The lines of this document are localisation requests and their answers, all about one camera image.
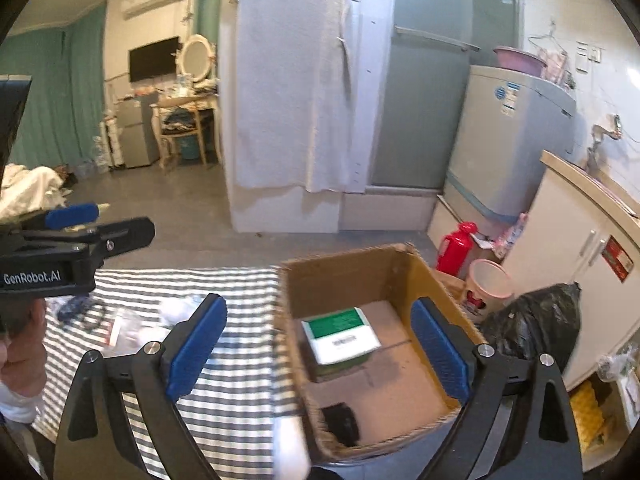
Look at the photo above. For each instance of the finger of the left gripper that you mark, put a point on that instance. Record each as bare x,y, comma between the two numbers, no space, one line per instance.
117,238
59,219

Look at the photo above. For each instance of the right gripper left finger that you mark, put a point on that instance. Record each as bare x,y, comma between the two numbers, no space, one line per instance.
95,439

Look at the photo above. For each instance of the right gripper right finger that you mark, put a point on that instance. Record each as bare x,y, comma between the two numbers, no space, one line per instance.
540,438

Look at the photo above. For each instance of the blue patterned small item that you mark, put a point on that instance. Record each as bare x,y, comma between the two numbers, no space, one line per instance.
85,310

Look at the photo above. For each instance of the clear plastic packet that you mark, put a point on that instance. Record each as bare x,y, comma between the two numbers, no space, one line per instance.
123,336

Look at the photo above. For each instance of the green and white box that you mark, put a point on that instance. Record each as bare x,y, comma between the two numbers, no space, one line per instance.
338,342

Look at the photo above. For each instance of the person's left hand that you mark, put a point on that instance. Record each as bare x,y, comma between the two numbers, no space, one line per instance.
23,359

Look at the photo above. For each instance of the white bedding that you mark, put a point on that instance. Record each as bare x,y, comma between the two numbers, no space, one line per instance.
26,190

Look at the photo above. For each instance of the teal curtain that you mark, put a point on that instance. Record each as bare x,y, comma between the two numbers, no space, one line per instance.
66,99

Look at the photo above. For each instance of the black garbage bag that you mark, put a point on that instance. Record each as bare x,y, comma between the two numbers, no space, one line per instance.
545,320

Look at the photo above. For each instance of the grey small refrigerator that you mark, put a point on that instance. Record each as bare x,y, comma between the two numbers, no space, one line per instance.
137,139

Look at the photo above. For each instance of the striped grey white cloth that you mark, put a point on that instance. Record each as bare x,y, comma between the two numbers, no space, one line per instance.
245,384

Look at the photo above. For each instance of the pink white waste bin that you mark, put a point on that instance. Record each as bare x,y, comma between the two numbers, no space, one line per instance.
488,288

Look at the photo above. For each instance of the white vanity table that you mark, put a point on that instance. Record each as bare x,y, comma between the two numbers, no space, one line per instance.
182,117

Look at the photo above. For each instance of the brown cardboard box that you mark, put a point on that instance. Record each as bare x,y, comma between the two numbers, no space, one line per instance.
393,397

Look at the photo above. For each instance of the black small object in box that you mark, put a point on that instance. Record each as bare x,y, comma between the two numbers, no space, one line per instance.
342,423

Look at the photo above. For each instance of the red thermos jug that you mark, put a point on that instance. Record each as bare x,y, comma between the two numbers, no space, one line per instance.
455,248

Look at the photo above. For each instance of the white oval vanity mirror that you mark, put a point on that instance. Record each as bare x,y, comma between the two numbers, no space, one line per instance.
196,58

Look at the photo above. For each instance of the white kitchen cabinet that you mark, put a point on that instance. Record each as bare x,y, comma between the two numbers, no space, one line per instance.
578,231

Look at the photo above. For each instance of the white hanging towel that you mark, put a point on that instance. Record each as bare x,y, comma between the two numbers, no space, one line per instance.
293,103

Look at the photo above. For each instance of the grey washing machine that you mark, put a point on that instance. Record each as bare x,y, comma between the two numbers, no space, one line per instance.
508,120

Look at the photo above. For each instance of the pink plastic basin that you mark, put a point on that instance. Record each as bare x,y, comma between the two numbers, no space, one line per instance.
520,61

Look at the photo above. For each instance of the frosted glass door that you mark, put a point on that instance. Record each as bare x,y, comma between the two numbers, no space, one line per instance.
433,45

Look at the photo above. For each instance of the black wall television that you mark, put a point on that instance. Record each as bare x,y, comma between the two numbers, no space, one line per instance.
153,60

